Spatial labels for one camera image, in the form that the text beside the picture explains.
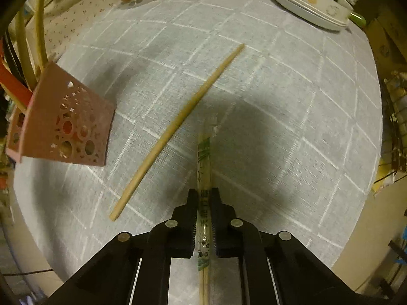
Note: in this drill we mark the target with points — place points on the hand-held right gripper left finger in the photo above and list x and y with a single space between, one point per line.
194 201

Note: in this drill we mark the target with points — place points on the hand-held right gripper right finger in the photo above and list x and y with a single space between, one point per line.
216 201

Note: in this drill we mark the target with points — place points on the disposable chopsticks pair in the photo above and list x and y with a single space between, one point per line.
203 152

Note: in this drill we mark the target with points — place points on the tapered light wooden chopstick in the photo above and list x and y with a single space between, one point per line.
191 106

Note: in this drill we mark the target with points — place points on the pink perforated utensil holder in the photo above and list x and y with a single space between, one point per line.
73 114

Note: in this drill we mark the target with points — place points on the yellowish wooden chopstick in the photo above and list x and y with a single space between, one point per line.
24 54
40 31

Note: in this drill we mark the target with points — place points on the grey checked tablecloth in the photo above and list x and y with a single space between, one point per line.
286 101

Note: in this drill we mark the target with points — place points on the floral cloth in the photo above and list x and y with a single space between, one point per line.
82 16

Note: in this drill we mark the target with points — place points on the cardboard box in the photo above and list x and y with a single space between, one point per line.
384 47

